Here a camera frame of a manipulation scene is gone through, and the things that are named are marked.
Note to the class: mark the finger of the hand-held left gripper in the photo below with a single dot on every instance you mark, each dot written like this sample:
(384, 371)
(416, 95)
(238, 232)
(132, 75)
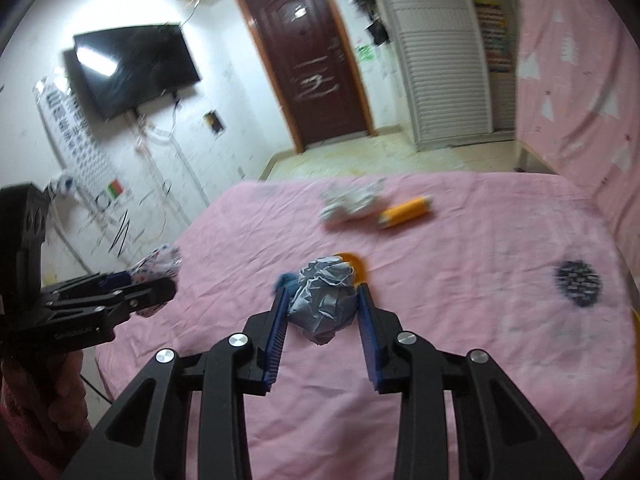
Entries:
(90, 285)
(145, 297)

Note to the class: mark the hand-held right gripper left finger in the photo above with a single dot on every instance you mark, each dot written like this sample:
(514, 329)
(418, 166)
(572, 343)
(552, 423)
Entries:
(274, 350)

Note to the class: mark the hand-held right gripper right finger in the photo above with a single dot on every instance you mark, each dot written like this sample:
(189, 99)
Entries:
(371, 350)

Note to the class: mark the white dotted plastic wrapper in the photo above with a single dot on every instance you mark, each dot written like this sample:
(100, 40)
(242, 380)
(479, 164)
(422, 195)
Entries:
(160, 260)

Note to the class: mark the grey paper ball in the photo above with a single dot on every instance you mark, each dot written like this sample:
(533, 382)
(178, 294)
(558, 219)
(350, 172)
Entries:
(322, 305)

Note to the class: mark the person's left hand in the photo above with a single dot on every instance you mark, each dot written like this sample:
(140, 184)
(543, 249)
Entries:
(75, 385)

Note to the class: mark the blue cloth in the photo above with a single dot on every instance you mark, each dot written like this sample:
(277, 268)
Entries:
(286, 280)

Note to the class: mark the small orange tray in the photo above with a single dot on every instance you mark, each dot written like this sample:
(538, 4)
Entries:
(356, 265)

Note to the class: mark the red green sticker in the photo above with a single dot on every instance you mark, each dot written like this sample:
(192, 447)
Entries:
(116, 188)

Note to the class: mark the white power strip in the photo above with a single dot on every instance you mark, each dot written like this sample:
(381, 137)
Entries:
(62, 186)

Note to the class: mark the yellow orange bottle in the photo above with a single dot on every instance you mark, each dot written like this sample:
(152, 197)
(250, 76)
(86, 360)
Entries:
(405, 211)

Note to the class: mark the white crumpled wrapper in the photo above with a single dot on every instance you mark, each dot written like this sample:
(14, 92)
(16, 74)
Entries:
(345, 205)

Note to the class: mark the eye chart poster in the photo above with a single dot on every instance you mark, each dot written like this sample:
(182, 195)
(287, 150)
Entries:
(75, 135)

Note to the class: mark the pink bed sheet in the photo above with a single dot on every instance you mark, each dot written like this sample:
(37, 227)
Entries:
(500, 270)

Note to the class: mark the black round spiky brush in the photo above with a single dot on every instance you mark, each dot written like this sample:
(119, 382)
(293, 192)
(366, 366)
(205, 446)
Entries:
(577, 282)

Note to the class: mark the dark brown door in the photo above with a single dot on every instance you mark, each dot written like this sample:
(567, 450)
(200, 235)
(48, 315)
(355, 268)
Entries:
(310, 60)

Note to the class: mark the white louvered wardrobe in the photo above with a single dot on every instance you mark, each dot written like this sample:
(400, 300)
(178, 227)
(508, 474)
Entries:
(440, 60)

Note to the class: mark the small black hanging bag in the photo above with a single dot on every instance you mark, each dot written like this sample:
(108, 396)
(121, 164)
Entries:
(378, 32)

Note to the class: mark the pink tree print curtain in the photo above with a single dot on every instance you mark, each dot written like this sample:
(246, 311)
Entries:
(575, 85)

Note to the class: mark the colourful chart poster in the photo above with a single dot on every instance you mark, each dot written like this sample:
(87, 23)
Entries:
(492, 35)

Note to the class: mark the open wall socket box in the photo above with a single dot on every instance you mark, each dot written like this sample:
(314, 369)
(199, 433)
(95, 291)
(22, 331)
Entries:
(214, 122)

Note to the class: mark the black wall television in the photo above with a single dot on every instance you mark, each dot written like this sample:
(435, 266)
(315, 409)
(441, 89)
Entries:
(135, 70)

